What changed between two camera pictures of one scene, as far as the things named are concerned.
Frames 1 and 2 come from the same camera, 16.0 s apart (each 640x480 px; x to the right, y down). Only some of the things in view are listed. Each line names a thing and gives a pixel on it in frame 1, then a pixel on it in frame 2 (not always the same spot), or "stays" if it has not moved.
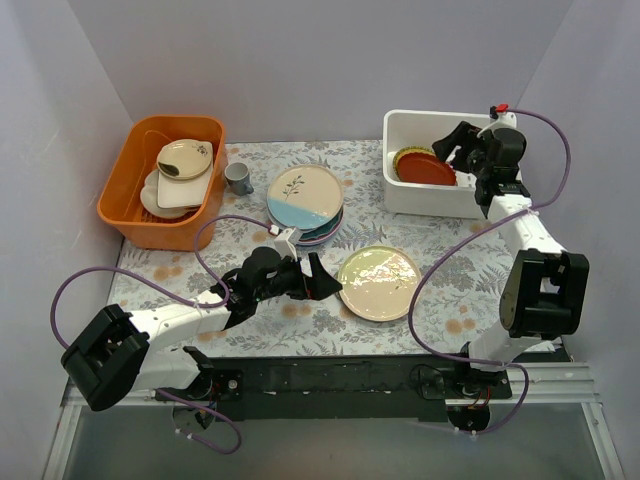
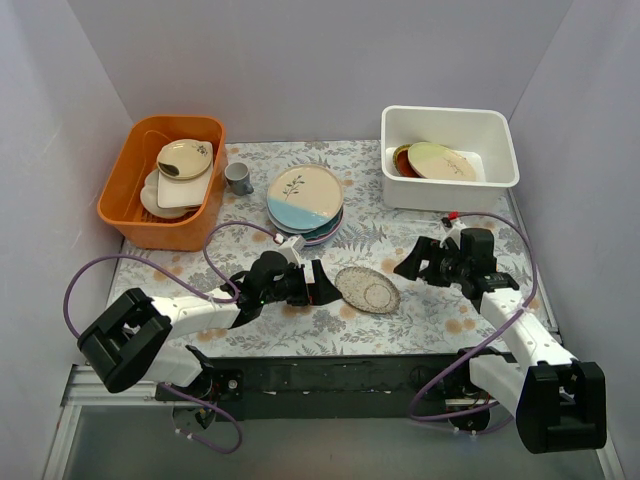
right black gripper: [470, 153] → [433, 264]
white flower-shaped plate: [149, 199] stays
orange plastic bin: [120, 201] stays
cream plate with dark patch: [185, 159] stays
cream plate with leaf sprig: [379, 283] → [432, 160]
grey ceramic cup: [237, 179] stays
